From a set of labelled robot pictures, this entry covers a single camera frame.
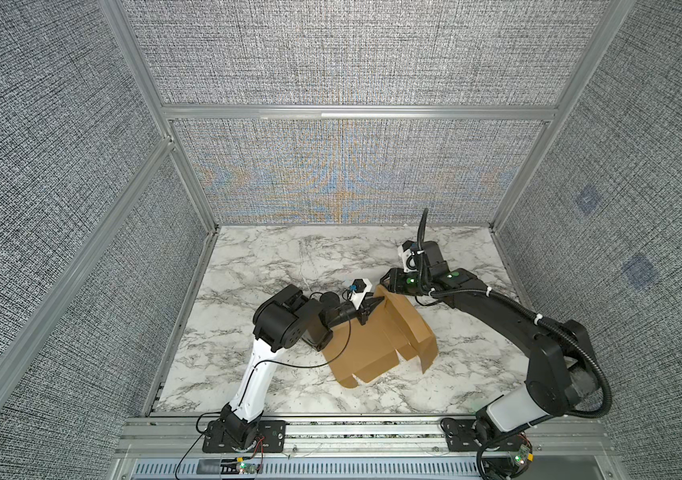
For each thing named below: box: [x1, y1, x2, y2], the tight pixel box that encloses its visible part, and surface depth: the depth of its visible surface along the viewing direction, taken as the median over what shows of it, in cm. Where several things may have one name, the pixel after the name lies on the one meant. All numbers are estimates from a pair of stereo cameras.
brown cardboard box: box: [321, 284, 438, 388], surface depth 88 cm
